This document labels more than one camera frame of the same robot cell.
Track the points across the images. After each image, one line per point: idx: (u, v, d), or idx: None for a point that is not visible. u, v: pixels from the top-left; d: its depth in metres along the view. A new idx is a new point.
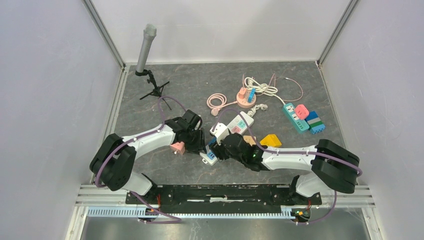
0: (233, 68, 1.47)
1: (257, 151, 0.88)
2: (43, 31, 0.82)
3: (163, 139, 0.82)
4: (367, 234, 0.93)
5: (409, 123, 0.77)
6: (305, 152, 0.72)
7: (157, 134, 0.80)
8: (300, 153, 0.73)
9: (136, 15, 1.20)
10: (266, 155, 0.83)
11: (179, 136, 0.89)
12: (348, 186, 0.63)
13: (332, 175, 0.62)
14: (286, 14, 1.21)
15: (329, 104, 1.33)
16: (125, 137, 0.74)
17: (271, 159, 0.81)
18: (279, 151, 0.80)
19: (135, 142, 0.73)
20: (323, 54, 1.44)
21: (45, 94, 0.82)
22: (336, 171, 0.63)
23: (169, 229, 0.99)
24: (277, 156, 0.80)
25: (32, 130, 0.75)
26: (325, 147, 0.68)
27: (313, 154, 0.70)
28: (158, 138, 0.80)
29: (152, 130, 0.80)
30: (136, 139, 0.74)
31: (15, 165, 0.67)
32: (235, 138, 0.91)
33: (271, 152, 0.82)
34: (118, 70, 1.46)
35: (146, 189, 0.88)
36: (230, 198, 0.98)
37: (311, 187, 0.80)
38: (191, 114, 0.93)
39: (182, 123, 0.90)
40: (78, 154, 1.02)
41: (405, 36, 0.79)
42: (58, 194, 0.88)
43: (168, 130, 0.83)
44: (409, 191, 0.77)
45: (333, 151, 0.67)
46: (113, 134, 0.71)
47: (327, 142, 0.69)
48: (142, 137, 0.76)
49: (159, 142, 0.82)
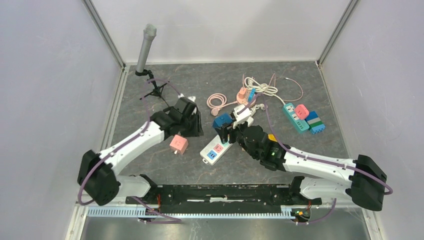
0: (233, 68, 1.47)
1: (277, 150, 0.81)
2: (43, 30, 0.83)
3: (149, 140, 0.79)
4: (367, 234, 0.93)
5: (409, 123, 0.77)
6: (342, 165, 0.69)
7: (140, 138, 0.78)
8: (336, 165, 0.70)
9: (136, 15, 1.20)
10: (290, 157, 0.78)
11: (170, 129, 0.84)
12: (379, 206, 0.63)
13: (371, 197, 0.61)
14: (285, 14, 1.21)
15: (329, 104, 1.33)
16: (104, 151, 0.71)
17: (297, 163, 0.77)
18: (307, 156, 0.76)
19: (115, 154, 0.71)
20: (323, 54, 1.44)
21: (45, 94, 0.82)
22: (374, 192, 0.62)
23: (169, 229, 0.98)
24: (305, 162, 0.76)
25: (33, 129, 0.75)
26: (366, 165, 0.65)
27: (351, 170, 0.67)
28: (140, 144, 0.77)
29: (134, 135, 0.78)
30: (113, 152, 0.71)
31: (15, 166, 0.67)
32: (256, 133, 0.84)
33: (296, 155, 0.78)
34: (118, 70, 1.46)
35: (144, 191, 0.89)
36: (230, 198, 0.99)
37: (319, 192, 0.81)
38: (185, 102, 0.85)
39: (174, 114, 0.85)
40: (78, 155, 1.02)
41: (405, 35, 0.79)
42: (58, 194, 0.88)
43: (153, 130, 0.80)
44: (409, 191, 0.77)
45: (373, 170, 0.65)
46: (91, 150, 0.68)
47: (367, 159, 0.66)
48: (121, 148, 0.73)
49: (147, 144, 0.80)
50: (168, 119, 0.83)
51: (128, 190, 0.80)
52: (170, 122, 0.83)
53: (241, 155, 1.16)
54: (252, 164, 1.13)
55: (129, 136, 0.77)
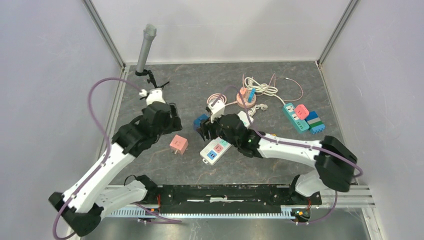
0: (233, 68, 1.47)
1: (254, 136, 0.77)
2: (43, 31, 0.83)
3: (117, 166, 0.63)
4: (367, 234, 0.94)
5: (408, 123, 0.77)
6: (309, 146, 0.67)
7: (103, 169, 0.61)
8: (304, 146, 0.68)
9: (136, 15, 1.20)
10: (264, 143, 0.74)
11: (139, 145, 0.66)
12: (344, 184, 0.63)
13: (335, 174, 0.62)
14: (285, 14, 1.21)
15: (329, 104, 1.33)
16: (66, 193, 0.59)
17: (269, 147, 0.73)
18: (279, 140, 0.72)
19: (77, 196, 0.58)
20: (323, 54, 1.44)
21: (45, 93, 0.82)
22: (338, 169, 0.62)
23: (169, 229, 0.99)
24: (277, 146, 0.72)
25: (33, 129, 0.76)
26: (330, 144, 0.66)
27: (317, 150, 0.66)
28: (105, 176, 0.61)
29: (96, 165, 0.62)
30: (74, 195, 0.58)
31: (15, 166, 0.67)
32: (231, 119, 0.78)
33: (269, 140, 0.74)
34: (118, 70, 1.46)
35: (141, 195, 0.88)
36: (230, 198, 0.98)
37: (312, 186, 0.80)
38: (154, 112, 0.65)
39: (145, 126, 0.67)
40: (78, 155, 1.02)
41: (405, 36, 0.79)
42: (58, 194, 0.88)
43: (117, 150, 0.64)
44: (408, 191, 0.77)
45: (337, 149, 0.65)
46: (53, 196, 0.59)
47: (332, 139, 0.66)
48: (82, 186, 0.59)
49: (115, 171, 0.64)
50: (135, 137, 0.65)
51: (121, 202, 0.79)
52: (138, 139, 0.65)
53: (241, 155, 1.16)
54: (251, 165, 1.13)
55: (90, 169, 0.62)
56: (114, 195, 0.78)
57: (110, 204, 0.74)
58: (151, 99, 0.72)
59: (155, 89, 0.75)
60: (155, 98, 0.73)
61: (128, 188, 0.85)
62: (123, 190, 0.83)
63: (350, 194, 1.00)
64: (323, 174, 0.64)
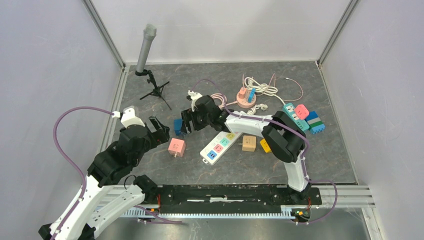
0: (233, 68, 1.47)
1: (224, 113, 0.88)
2: (43, 31, 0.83)
3: (97, 197, 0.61)
4: (367, 234, 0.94)
5: (409, 123, 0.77)
6: (261, 119, 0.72)
7: (83, 203, 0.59)
8: (257, 120, 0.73)
9: (136, 14, 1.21)
10: (230, 118, 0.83)
11: (115, 175, 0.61)
12: (288, 154, 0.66)
13: (277, 142, 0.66)
14: (285, 13, 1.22)
15: (329, 104, 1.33)
16: (52, 227, 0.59)
17: (233, 121, 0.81)
18: (241, 115, 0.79)
19: (61, 230, 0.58)
20: (323, 54, 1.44)
21: (45, 94, 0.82)
22: (280, 138, 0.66)
23: (169, 229, 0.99)
24: (240, 120, 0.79)
25: (33, 129, 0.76)
26: (279, 117, 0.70)
27: (267, 121, 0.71)
28: (86, 209, 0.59)
29: (76, 200, 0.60)
30: (58, 229, 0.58)
31: (14, 166, 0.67)
32: (204, 99, 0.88)
33: (235, 116, 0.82)
34: (118, 70, 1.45)
35: (139, 199, 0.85)
36: (230, 198, 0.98)
37: (293, 176, 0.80)
38: (127, 138, 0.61)
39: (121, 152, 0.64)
40: (77, 155, 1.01)
41: (405, 35, 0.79)
42: (58, 195, 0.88)
43: (94, 182, 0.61)
44: (409, 191, 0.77)
45: (285, 122, 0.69)
46: (40, 230, 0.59)
47: (282, 113, 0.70)
48: (65, 220, 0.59)
49: (97, 201, 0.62)
50: (110, 168, 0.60)
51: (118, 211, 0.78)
52: (114, 169, 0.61)
53: (241, 155, 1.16)
54: (252, 165, 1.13)
55: (69, 204, 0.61)
56: (107, 210, 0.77)
57: (104, 220, 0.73)
58: (125, 119, 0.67)
59: (127, 108, 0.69)
60: (129, 118, 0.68)
61: (123, 197, 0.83)
62: (117, 201, 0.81)
63: (350, 194, 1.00)
64: (269, 143, 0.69)
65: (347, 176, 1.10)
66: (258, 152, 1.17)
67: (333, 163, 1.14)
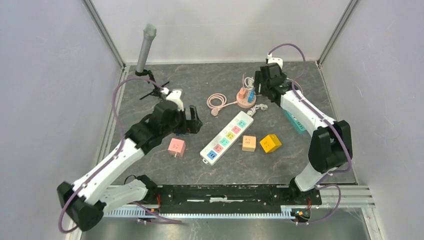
0: (233, 68, 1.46)
1: (286, 85, 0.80)
2: (43, 31, 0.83)
3: (127, 161, 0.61)
4: (367, 234, 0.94)
5: (408, 123, 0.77)
6: (322, 117, 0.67)
7: (115, 161, 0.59)
8: (317, 115, 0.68)
9: (136, 14, 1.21)
10: (290, 94, 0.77)
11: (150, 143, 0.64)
12: (322, 164, 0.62)
13: (322, 149, 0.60)
14: (285, 13, 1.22)
15: (329, 104, 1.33)
16: (77, 182, 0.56)
17: (291, 100, 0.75)
18: (303, 99, 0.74)
19: (88, 185, 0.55)
20: (323, 54, 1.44)
21: (45, 95, 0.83)
22: (328, 147, 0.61)
23: (169, 229, 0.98)
24: (298, 102, 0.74)
25: (33, 129, 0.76)
26: (340, 127, 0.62)
27: (325, 124, 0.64)
28: (117, 168, 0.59)
29: (108, 158, 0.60)
30: (85, 184, 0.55)
31: (14, 166, 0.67)
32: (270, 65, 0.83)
33: (296, 95, 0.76)
34: (118, 70, 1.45)
35: (142, 194, 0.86)
36: (230, 198, 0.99)
37: (305, 176, 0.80)
38: (162, 110, 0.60)
39: (153, 124, 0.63)
40: (77, 155, 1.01)
41: (405, 35, 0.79)
42: (58, 195, 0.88)
43: (130, 144, 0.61)
44: (408, 191, 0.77)
45: (344, 136, 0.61)
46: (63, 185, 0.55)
47: (347, 125, 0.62)
48: (94, 175, 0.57)
49: (125, 165, 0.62)
50: (146, 136, 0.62)
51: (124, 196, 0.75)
52: (150, 137, 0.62)
53: (241, 155, 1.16)
54: (251, 165, 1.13)
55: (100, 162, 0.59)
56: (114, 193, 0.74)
57: (114, 200, 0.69)
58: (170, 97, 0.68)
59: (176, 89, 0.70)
60: (173, 98, 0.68)
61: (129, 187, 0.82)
62: (124, 188, 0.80)
63: (350, 194, 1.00)
64: (313, 144, 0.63)
65: (347, 176, 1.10)
66: (258, 152, 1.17)
67: None
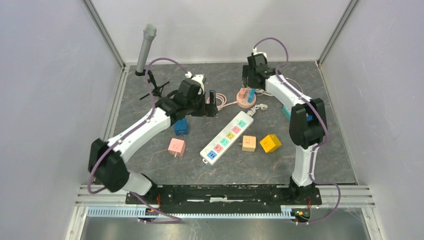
0: (233, 68, 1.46)
1: (270, 70, 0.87)
2: (42, 31, 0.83)
3: (157, 127, 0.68)
4: (367, 234, 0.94)
5: (408, 123, 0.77)
6: (299, 95, 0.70)
7: (147, 125, 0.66)
8: (296, 94, 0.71)
9: (136, 14, 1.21)
10: (273, 78, 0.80)
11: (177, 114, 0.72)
12: (301, 138, 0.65)
13: (299, 123, 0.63)
14: (285, 13, 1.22)
15: (329, 104, 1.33)
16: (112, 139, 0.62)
17: (274, 82, 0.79)
18: (284, 82, 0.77)
19: (122, 142, 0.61)
20: (323, 54, 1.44)
21: (45, 95, 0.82)
22: (304, 121, 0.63)
23: (169, 229, 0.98)
24: (280, 84, 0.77)
25: (33, 129, 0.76)
26: (315, 103, 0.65)
27: (302, 101, 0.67)
28: (147, 132, 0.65)
29: (142, 121, 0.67)
30: (121, 140, 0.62)
31: (13, 167, 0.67)
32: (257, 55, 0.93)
33: (278, 79, 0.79)
34: (118, 70, 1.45)
35: (146, 189, 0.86)
36: (230, 198, 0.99)
37: (298, 167, 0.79)
38: (188, 86, 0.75)
39: (179, 99, 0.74)
40: (76, 154, 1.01)
41: (405, 35, 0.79)
42: (58, 195, 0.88)
43: (161, 112, 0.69)
44: (409, 191, 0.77)
45: (319, 111, 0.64)
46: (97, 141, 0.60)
47: (321, 101, 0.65)
48: (128, 134, 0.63)
49: (154, 131, 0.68)
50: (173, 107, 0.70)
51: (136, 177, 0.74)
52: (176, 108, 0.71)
53: (241, 155, 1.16)
54: (251, 165, 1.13)
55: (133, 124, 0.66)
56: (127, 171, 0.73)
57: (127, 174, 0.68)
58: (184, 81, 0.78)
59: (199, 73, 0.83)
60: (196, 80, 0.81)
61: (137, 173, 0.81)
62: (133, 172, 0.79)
63: (350, 194, 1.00)
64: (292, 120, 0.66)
65: (347, 176, 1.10)
66: (258, 152, 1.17)
67: (333, 163, 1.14)
